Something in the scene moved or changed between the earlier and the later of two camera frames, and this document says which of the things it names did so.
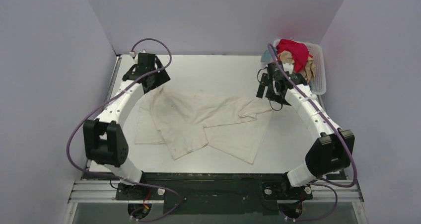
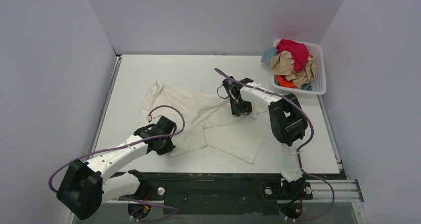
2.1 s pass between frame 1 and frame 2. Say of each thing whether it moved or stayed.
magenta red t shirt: stayed
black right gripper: moved
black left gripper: moved
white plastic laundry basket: stayed
